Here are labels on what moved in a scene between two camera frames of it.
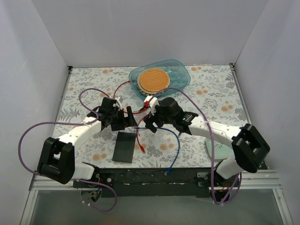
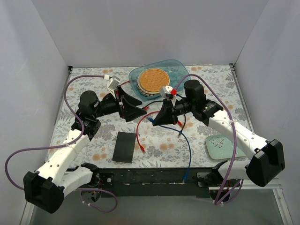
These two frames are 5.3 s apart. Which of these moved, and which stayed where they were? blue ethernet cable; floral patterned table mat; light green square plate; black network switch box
Moved: blue ethernet cable
Stayed: black network switch box; floral patterned table mat; light green square plate
